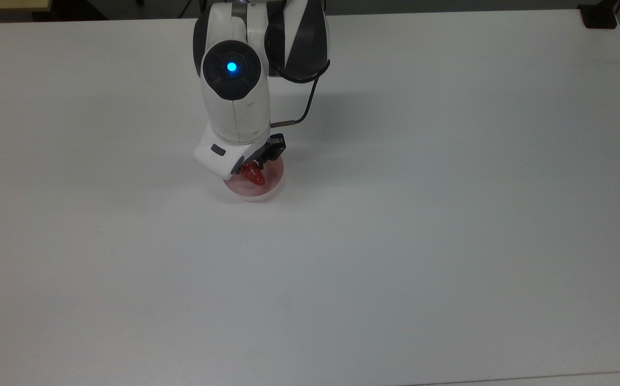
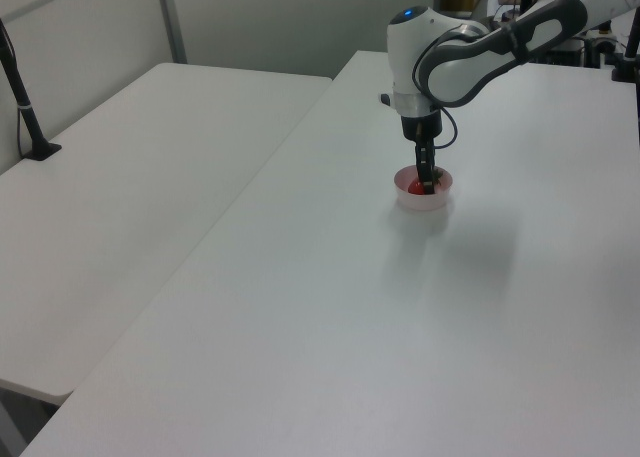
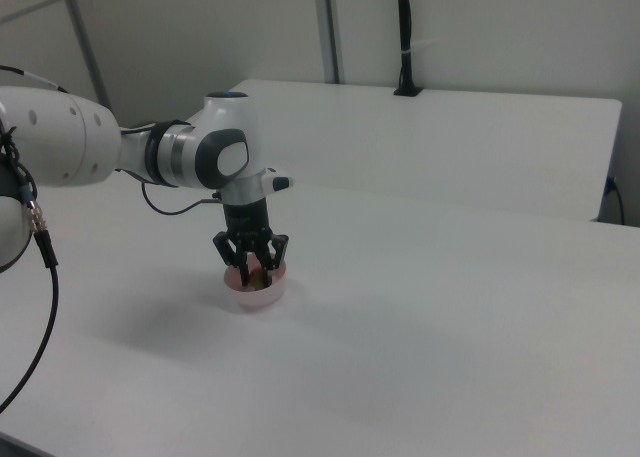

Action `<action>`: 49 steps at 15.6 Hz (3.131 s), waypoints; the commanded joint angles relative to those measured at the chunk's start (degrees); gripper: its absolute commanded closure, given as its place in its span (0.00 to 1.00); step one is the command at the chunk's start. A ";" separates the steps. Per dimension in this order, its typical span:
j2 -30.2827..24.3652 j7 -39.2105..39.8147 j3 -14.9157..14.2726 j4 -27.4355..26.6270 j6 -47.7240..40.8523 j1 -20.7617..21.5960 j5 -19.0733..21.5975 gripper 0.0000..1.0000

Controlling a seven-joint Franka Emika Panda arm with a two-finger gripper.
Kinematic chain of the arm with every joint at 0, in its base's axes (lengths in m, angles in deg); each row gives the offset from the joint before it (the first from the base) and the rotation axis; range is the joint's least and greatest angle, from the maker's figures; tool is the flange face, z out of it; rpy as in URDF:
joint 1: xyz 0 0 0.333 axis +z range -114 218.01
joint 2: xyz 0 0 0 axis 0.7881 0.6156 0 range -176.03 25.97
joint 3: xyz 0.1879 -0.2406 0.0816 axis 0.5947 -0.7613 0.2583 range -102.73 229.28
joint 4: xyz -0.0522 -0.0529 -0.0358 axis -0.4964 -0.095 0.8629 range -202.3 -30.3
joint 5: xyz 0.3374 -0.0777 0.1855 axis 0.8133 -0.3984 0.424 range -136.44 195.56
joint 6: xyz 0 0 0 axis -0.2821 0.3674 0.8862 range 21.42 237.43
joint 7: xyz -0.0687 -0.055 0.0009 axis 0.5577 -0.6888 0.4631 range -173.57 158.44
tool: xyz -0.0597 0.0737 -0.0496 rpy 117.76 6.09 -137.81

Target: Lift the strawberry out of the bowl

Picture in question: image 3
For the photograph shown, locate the black camera pole with clamp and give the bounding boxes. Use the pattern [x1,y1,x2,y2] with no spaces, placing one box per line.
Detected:
[392,0,425,99]

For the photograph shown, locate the pink round bowl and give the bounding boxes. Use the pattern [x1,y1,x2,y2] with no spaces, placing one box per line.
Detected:
[222,259,289,312]

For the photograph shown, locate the grey partition post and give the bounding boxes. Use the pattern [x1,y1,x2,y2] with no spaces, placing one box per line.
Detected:
[314,0,347,85]
[59,0,113,111]

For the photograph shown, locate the thin black and white cable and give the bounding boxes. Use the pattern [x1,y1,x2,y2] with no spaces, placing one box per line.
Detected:
[0,64,71,95]

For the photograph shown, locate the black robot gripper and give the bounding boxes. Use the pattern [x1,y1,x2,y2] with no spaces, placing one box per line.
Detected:
[211,200,292,289]

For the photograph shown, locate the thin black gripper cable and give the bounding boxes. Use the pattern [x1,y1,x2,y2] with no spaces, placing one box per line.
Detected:
[141,179,224,217]

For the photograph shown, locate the white adjoining table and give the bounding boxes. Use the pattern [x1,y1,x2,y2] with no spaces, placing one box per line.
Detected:
[197,78,623,223]

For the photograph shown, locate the thick black cable with connectors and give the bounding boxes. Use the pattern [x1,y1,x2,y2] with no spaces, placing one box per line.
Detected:
[0,120,62,418]

